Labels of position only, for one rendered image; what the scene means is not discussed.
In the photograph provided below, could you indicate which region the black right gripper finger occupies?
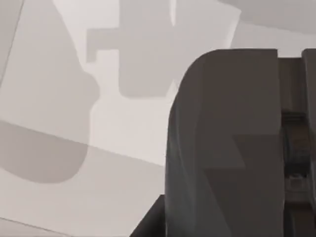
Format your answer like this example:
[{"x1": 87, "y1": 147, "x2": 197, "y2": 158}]
[{"x1": 129, "y1": 194, "x2": 167, "y2": 237}]

